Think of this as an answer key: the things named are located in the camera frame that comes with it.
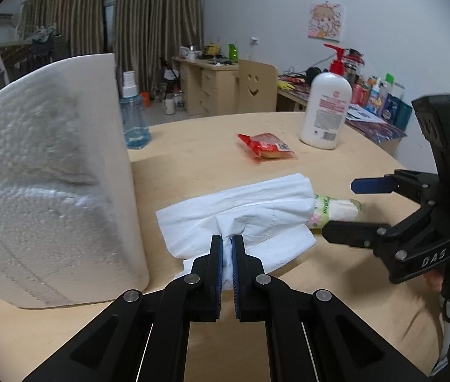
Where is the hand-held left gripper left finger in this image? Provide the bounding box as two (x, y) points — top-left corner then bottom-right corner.
(22, 234), (224, 382)

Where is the white lotion bottle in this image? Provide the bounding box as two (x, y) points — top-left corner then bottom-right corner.
(299, 71), (353, 151)

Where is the red snack packet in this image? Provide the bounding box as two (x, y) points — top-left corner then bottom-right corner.
(236, 131), (297, 162)

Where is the wooden desk with drawers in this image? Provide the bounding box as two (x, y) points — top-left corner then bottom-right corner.
(171, 55), (242, 119)

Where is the cartoon wall poster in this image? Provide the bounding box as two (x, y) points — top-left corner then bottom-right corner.
(307, 2), (346, 43)

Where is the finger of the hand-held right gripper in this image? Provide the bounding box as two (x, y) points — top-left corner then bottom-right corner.
(350, 169), (442, 208)
(322, 203), (437, 264)

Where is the white foam box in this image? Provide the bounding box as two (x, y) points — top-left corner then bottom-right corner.
(0, 53), (150, 310)

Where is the wooden smiley chair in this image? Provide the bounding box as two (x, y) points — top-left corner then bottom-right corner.
(232, 58), (279, 114)

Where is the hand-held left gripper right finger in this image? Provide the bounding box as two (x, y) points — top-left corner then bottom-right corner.
(231, 234), (428, 382)

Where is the row of toiletry bottles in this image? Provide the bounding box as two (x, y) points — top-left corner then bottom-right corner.
(351, 71), (413, 125)

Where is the clothes drying rack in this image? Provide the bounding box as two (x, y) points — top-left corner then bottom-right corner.
(15, 24), (57, 55)

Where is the brown curtain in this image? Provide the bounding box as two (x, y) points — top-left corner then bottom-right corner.
(20, 0), (116, 64)
(114, 0), (204, 93)

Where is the blue spray bottle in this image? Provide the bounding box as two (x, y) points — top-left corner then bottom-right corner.
(118, 70), (153, 150)

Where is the white tissue sheet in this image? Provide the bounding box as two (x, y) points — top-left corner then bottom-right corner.
(156, 173), (318, 292)

